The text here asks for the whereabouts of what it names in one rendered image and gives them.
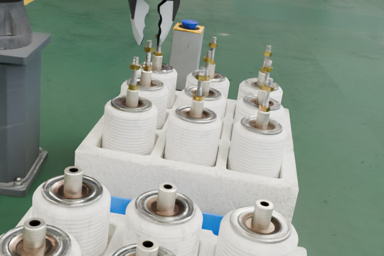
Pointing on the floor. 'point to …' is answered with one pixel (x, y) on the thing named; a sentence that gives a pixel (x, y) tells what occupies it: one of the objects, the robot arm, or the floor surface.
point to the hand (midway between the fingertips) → (150, 39)
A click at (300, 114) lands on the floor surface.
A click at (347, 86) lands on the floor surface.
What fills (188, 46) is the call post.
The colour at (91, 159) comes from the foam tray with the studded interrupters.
